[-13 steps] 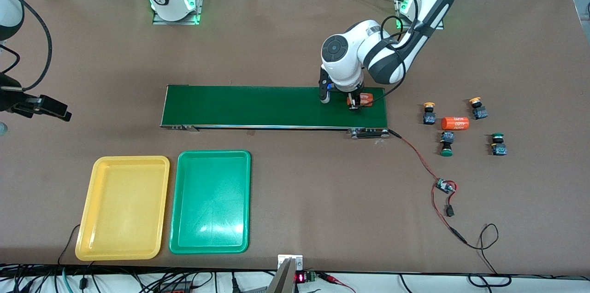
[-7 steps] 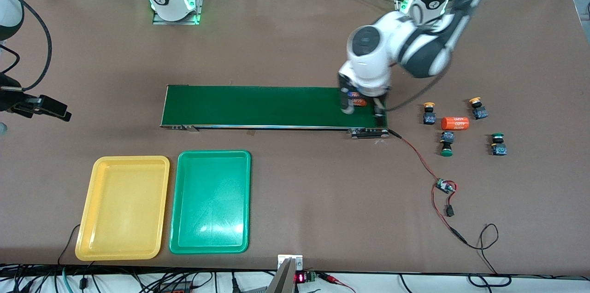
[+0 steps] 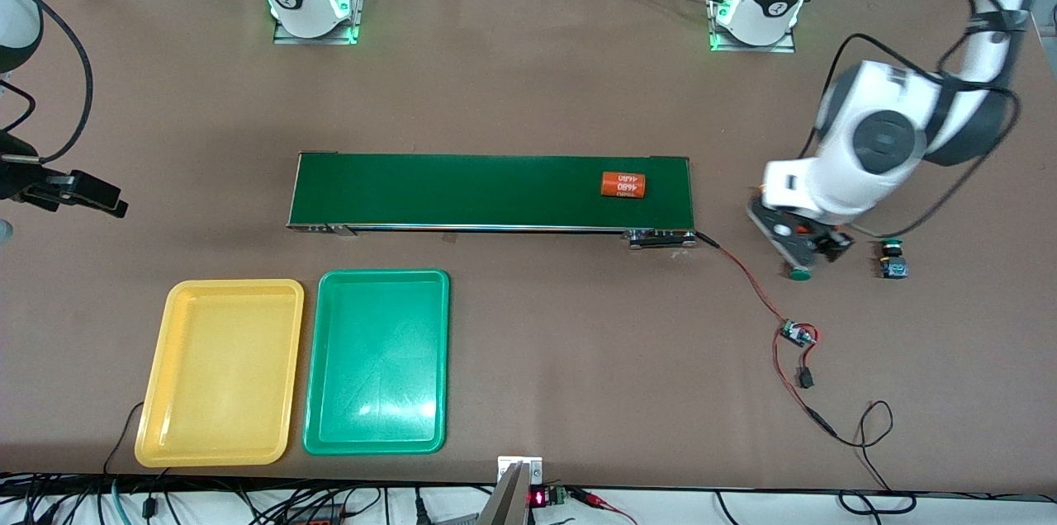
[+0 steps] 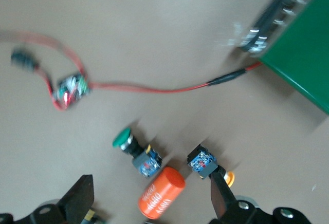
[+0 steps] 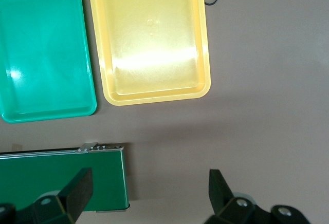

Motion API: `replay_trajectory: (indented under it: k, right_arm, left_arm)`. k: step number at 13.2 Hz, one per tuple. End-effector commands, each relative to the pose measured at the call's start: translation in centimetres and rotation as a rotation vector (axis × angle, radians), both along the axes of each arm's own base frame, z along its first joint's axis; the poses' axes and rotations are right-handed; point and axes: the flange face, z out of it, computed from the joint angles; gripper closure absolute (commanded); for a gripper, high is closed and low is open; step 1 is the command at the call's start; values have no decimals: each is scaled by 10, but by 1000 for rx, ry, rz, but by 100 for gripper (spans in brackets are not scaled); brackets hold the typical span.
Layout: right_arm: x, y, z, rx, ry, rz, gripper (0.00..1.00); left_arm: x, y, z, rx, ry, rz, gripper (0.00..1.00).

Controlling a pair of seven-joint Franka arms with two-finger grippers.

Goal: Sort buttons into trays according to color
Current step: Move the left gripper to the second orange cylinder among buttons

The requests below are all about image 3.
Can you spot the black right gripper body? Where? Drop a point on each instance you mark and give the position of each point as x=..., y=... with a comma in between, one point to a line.
x=18, y=176

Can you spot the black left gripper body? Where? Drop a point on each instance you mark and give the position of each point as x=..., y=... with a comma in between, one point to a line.
x=828, y=243

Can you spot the green push button switch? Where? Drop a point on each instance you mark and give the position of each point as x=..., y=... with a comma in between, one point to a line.
x=799, y=273
x=893, y=261

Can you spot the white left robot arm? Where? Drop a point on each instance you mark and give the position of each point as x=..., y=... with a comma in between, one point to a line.
x=850, y=178

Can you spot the small green circuit board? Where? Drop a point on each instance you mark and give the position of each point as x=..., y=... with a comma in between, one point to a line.
x=797, y=333

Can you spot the small black plug connector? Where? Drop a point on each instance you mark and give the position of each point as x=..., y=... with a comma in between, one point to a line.
x=805, y=379

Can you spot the yellow plastic tray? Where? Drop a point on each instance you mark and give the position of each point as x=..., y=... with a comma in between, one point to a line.
x=219, y=368

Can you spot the green plastic tray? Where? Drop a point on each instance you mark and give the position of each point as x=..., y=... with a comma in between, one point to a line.
x=376, y=360

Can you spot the green conveyor belt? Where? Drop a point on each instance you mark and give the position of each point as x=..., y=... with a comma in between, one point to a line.
x=454, y=191

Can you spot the red LED display module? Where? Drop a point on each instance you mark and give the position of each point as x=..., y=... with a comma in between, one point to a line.
x=541, y=498

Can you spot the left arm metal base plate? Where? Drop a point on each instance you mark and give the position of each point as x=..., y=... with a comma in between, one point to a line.
x=751, y=48

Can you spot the small metal bracket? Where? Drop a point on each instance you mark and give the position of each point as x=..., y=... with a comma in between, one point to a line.
x=519, y=465

